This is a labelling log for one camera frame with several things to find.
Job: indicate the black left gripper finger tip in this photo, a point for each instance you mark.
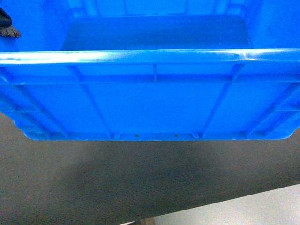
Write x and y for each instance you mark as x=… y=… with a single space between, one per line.
x=6 y=26

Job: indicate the blue plastic crate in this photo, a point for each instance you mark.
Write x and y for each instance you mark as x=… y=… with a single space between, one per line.
x=151 y=70

